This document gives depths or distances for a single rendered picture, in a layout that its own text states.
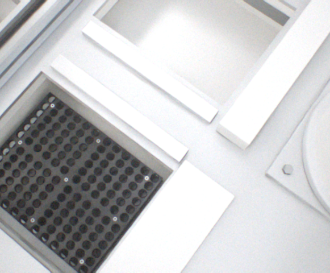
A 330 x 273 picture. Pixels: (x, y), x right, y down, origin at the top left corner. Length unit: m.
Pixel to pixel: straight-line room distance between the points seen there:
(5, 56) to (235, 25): 0.41
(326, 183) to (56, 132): 0.39
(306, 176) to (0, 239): 0.41
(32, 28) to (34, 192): 0.23
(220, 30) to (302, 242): 0.40
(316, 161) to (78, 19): 0.40
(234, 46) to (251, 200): 0.31
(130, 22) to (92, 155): 0.28
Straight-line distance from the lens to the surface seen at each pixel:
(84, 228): 0.60
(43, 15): 0.58
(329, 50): 0.63
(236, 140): 0.52
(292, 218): 0.54
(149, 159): 0.63
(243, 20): 0.75
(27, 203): 0.59
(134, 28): 0.73
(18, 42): 0.57
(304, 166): 0.53
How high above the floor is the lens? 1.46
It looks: 75 degrees down
